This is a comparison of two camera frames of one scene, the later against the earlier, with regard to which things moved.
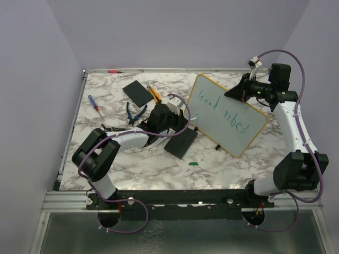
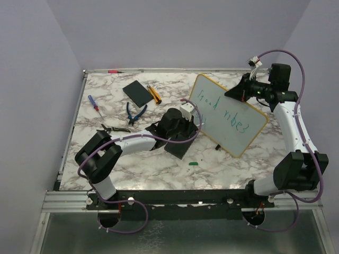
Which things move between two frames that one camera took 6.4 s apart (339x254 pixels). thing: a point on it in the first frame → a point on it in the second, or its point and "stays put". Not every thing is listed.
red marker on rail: x=112 y=71 stays put
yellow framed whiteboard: x=233 y=125 stays put
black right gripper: x=240 y=92 stays put
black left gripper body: x=174 y=121 → x=184 y=127
